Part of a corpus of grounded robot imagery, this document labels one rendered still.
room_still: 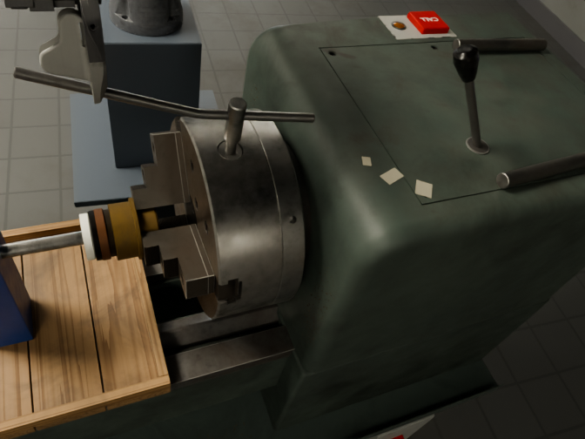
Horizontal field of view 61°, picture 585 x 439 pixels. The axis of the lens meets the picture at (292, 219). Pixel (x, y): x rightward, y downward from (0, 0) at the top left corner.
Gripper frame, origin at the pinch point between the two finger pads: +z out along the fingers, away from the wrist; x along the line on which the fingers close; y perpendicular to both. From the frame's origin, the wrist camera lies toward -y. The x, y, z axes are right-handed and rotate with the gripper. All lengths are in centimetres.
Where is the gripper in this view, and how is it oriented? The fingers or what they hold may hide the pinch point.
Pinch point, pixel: (102, 90)
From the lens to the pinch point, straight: 58.4
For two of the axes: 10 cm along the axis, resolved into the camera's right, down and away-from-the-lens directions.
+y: -9.1, 1.7, -3.7
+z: -0.4, 8.7, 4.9
